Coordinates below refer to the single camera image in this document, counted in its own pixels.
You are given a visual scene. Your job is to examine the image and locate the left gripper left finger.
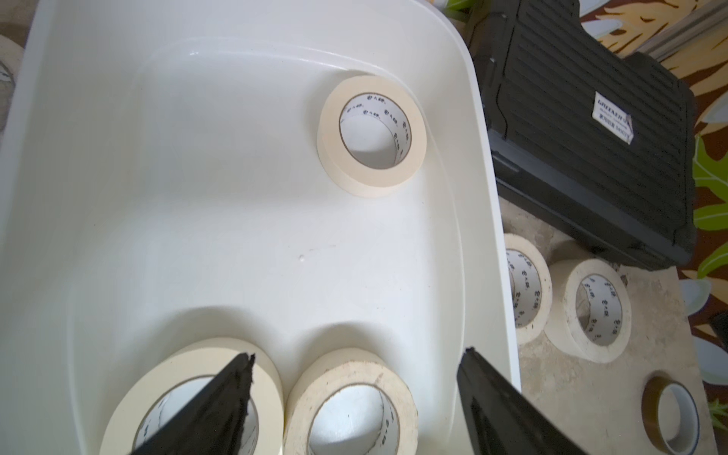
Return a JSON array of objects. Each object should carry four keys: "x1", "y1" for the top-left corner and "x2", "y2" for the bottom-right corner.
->
[{"x1": 134, "y1": 354, "x2": 256, "y2": 455}]

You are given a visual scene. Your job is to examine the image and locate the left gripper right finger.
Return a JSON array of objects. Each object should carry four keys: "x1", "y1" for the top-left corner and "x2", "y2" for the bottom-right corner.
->
[{"x1": 457, "y1": 348, "x2": 584, "y2": 455}]

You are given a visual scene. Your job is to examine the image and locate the masking tape roll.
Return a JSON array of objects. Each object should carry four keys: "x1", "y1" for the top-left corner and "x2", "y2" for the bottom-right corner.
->
[
  {"x1": 282, "y1": 348, "x2": 419, "y2": 454},
  {"x1": 504, "y1": 233, "x2": 553, "y2": 346},
  {"x1": 0, "y1": 36, "x2": 24, "y2": 134},
  {"x1": 544, "y1": 259, "x2": 632, "y2": 364},
  {"x1": 317, "y1": 75, "x2": 428, "y2": 197},
  {"x1": 100, "y1": 337, "x2": 284, "y2": 454}
]

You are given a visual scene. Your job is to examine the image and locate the white plastic storage box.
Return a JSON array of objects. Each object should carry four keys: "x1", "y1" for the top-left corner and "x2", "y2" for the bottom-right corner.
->
[{"x1": 1, "y1": 1, "x2": 521, "y2": 454}]

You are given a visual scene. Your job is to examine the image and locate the black plastic tool case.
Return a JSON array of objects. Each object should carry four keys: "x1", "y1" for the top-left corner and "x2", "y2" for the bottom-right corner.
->
[{"x1": 466, "y1": 1, "x2": 697, "y2": 270}]

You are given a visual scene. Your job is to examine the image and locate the black rubber ring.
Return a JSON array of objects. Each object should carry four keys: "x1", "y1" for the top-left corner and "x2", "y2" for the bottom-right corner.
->
[{"x1": 641, "y1": 374, "x2": 701, "y2": 455}]

